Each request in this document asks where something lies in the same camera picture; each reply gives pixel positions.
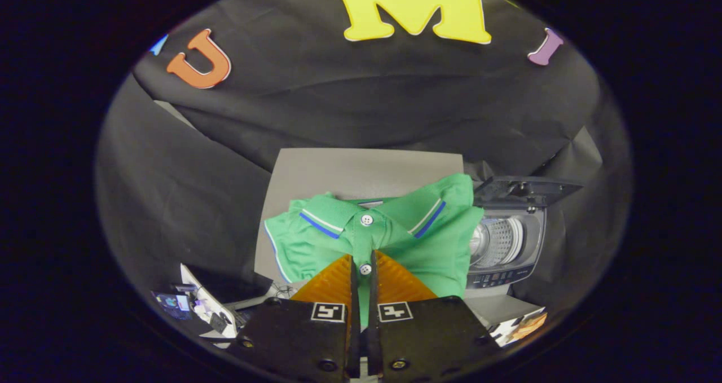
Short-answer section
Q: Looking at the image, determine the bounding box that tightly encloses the grey cabinet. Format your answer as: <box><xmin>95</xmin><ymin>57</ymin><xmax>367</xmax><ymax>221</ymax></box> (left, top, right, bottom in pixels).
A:
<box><xmin>254</xmin><ymin>148</ymin><xmax>464</xmax><ymax>285</ymax></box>

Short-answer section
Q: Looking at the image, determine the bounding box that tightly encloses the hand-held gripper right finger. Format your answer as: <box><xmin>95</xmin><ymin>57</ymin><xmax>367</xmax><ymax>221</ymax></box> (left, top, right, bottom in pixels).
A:
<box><xmin>367</xmin><ymin>249</ymin><xmax>501</xmax><ymax>383</ymax></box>

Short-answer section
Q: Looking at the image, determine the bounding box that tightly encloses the grey washing machine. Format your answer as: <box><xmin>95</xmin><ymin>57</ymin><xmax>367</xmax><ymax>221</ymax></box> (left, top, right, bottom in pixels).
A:
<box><xmin>465</xmin><ymin>205</ymin><xmax>548</xmax><ymax>290</ymax></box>

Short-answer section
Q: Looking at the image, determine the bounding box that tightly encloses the orange and white packet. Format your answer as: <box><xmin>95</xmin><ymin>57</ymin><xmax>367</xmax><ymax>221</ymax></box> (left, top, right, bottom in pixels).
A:
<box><xmin>488</xmin><ymin>307</ymin><xmax>548</xmax><ymax>347</ymax></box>

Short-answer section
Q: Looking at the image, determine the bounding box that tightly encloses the dark washing machine lid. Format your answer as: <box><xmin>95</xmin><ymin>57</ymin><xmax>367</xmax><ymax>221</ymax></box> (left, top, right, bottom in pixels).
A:
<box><xmin>473</xmin><ymin>175</ymin><xmax>583</xmax><ymax>209</ymax></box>

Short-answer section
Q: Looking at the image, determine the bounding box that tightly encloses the black backdrop cloth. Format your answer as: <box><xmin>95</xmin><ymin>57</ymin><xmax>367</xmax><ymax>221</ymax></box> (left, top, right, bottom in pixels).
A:
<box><xmin>96</xmin><ymin>0</ymin><xmax>632</xmax><ymax>316</ymax></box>

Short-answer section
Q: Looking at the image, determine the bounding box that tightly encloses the green polo shirt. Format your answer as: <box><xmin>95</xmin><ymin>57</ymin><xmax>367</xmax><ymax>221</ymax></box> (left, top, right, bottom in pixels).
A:
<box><xmin>264</xmin><ymin>173</ymin><xmax>485</xmax><ymax>327</ymax></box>

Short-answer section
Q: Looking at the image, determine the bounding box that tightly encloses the small lit screen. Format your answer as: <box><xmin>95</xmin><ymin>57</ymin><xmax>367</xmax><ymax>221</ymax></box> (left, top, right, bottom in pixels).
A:
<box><xmin>151</xmin><ymin>291</ymin><xmax>192</xmax><ymax>320</ymax></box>

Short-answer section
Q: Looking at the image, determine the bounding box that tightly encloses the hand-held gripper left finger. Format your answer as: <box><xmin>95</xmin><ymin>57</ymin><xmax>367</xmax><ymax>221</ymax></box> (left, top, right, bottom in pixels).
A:
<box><xmin>226</xmin><ymin>253</ymin><xmax>362</xmax><ymax>383</ymax></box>

